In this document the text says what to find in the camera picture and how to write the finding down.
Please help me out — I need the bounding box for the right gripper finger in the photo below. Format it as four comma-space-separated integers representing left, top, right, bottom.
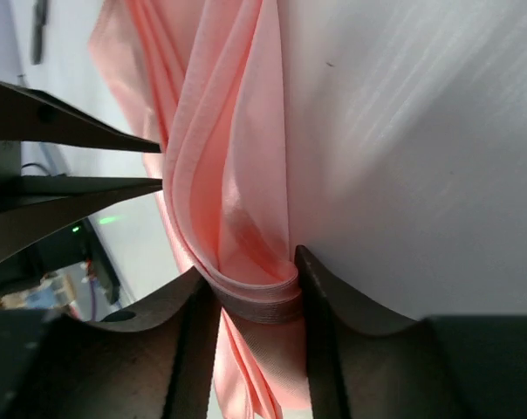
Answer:
0, 269, 221, 418
295, 246, 527, 418

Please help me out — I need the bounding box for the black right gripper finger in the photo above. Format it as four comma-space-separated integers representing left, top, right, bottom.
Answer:
0, 176, 162, 263
0, 81, 161, 153

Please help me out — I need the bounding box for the pink satin napkin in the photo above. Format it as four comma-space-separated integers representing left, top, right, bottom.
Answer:
89, 1, 310, 418

